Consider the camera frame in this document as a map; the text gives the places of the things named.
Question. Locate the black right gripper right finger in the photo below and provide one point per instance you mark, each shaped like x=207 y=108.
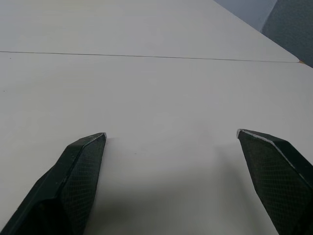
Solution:
x=276 y=176

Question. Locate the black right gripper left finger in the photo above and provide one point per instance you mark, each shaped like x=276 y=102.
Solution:
x=71 y=186

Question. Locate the grey-blue partition panel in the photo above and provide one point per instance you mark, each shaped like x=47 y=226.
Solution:
x=291 y=29

